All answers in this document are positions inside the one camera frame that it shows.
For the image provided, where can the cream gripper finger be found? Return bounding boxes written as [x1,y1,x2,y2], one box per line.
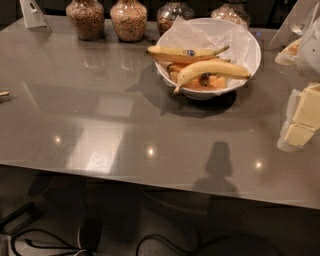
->
[277,83,320,152]
[275,38,302,66]

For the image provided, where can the white ceramic bowl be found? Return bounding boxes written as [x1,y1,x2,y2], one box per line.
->
[155,31,261,100]

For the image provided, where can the orange fruit pieces in bowl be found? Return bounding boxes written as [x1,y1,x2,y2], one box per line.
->
[167,63,227,91]

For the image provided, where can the back yellow banana with sticker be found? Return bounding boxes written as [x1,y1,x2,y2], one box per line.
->
[146,46,228,64]

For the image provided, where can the white panel at top right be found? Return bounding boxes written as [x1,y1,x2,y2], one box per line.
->
[268,0,320,50]

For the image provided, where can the white paper liner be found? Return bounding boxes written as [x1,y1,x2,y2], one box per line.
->
[158,18,250,64]

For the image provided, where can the right glass jar of grains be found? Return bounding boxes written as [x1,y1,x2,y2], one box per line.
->
[211,0,251,27]

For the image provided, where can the glass jar of grains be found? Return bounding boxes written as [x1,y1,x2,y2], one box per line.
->
[66,0,104,41]
[211,0,251,27]
[110,0,147,42]

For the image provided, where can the left glass jar of grains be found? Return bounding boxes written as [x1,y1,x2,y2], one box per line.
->
[66,0,104,41]

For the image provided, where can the white table sign stand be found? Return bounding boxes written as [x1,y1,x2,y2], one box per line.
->
[19,0,52,33]

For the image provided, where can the black floor cable right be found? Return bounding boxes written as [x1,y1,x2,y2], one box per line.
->
[135,233,204,256]

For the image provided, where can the black floor cable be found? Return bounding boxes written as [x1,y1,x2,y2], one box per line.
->
[9,228,93,256]
[135,233,204,256]

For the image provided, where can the black floor cable left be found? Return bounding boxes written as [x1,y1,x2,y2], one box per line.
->
[9,228,93,256]

